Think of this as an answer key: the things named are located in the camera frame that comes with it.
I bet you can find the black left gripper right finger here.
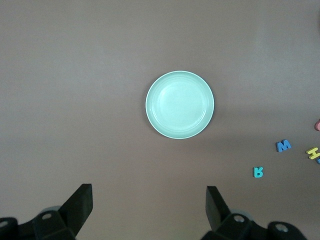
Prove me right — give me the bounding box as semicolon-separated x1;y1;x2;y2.
199;185;270;240

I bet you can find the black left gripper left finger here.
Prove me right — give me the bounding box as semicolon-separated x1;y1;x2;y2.
31;183;94;240

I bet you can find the teal foam letter R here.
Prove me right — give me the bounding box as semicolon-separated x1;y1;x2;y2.
253;166;265;179

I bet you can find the yellow foam letter H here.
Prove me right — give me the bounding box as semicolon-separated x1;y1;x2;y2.
305;147;320;160

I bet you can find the light green round plate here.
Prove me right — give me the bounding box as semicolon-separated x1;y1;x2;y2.
145;70;215;140

